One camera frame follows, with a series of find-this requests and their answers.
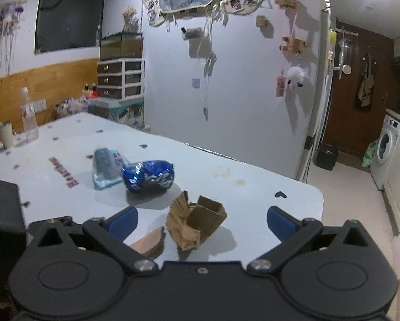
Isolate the dark window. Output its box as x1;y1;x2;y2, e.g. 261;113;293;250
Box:
35;0;108;54

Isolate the black floor bin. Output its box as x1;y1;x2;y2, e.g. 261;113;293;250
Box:
313;142;339;171

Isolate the white fluffy toy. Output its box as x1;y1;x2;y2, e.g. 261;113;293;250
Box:
285;66;309;88

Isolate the teal patterned box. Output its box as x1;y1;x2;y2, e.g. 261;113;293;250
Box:
87;97;146;129

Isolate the crushed blue can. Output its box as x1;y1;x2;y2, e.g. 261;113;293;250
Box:
122;159;176;194

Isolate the white drawer unit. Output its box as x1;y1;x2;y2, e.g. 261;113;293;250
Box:
97;58;144;101

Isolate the hanging brown coat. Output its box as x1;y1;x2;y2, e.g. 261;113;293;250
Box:
353;53;376;108

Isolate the glass fish tank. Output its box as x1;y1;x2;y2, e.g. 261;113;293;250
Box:
100;32;144;62

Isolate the brown door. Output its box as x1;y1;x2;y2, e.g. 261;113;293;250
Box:
321;22;395;158

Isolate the white cup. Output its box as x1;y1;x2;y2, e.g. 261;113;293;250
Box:
0;121;15;150

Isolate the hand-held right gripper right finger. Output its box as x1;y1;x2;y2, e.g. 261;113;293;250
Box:
247;206;375;271

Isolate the cardboard box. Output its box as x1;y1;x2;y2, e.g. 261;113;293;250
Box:
166;190;228;252

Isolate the clear water bottle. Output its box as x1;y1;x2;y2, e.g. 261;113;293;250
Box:
20;87;40;142

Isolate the light blue tissue packet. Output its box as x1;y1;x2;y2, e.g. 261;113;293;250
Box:
92;147;129;191

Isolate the dried flower bunch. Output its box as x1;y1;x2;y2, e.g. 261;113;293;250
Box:
122;5;142;34

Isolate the brown cardboard piece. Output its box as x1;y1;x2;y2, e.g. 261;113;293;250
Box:
129;226;166;259

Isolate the purple wall hanging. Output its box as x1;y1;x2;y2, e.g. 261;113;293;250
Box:
0;1;27;76

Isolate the white washing machine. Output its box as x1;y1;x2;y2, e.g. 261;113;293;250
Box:
370;114;400;192

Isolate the pink hanging tag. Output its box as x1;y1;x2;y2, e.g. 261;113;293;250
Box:
275;75;287;98

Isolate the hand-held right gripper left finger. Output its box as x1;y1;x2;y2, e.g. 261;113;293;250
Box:
29;206;159;271

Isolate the green plastic bag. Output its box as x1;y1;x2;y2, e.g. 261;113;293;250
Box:
362;139;381;169

